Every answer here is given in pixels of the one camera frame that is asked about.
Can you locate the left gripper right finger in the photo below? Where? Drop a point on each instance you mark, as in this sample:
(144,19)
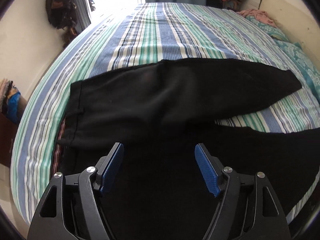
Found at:
(247,205)

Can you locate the colourful folded clothes stack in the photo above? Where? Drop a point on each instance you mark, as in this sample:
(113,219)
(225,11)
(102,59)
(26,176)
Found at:
(12,103)

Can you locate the pink cloth on pillow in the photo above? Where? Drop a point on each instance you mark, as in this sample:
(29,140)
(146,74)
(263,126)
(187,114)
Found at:
(259,15)

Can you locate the blue curtain left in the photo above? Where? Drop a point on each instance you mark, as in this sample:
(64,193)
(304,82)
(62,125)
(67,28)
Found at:
(83,13)

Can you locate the brown drawer cabinet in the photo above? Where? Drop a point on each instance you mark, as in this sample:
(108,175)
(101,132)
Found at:
(8,132)

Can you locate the dark coats on rack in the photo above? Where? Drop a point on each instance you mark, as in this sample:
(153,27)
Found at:
(61,13)

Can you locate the striped bed with cover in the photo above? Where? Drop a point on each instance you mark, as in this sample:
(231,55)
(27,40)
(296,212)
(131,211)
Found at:
(147,34)

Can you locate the black pants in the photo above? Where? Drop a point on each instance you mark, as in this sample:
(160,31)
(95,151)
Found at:
(160,112)

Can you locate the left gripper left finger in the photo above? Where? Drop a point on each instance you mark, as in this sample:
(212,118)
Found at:
(69,207)

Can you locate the teal patterned pillow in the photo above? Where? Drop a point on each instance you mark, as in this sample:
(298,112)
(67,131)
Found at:
(294,52)

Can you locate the cream headboard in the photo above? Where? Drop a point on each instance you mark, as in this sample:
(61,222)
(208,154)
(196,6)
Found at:
(296,25)

